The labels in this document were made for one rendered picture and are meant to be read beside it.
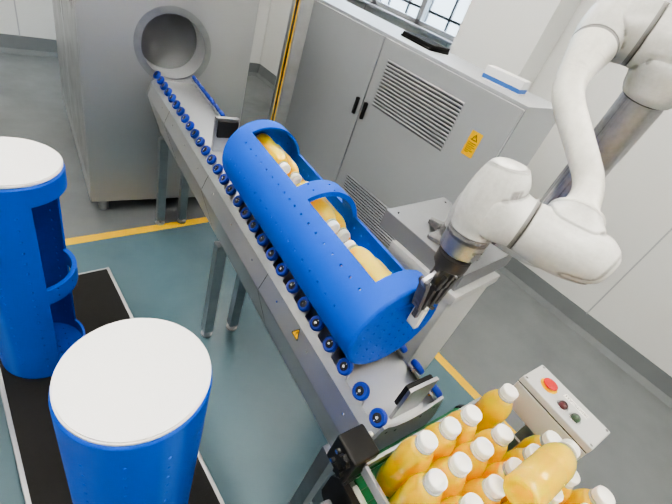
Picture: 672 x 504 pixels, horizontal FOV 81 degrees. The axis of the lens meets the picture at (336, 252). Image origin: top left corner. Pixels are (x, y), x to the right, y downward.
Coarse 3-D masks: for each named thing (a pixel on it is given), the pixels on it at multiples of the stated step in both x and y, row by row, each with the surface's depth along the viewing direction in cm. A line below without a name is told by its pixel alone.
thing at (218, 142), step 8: (216, 120) 166; (224, 120) 167; (232, 120) 170; (216, 128) 168; (224, 128) 168; (232, 128) 170; (216, 136) 171; (224, 136) 171; (216, 144) 173; (224, 144) 175
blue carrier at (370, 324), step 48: (240, 144) 133; (288, 144) 152; (240, 192) 134; (288, 192) 114; (336, 192) 115; (288, 240) 110; (336, 240) 101; (336, 288) 95; (384, 288) 90; (336, 336) 97; (384, 336) 99
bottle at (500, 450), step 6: (480, 432) 88; (486, 432) 86; (492, 432) 85; (474, 438) 88; (486, 438) 85; (492, 438) 84; (492, 444) 84; (498, 444) 83; (498, 450) 84; (504, 450) 84; (492, 456) 84; (498, 456) 84; (504, 456) 85; (492, 462) 85
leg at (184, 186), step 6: (180, 174) 254; (180, 180) 256; (180, 186) 257; (186, 186) 257; (180, 192) 259; (186, 192) 260; (180, 198) 261; (186, 198) 263; (180, 204) 264; (186, 204) 266; (180, 210) 267; (186, 210) 269; (180, 216) 270; (180, 222) 273
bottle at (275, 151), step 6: (258, 138) 140; (264, 138) 140; (270, 138) 141; (264, 144) 137; (270, 144) 137; (276, 144) 139; (270, 150) 135; (276, 150) 134; (276, 156) 133; (282, 156) 134; (282, 162) 133
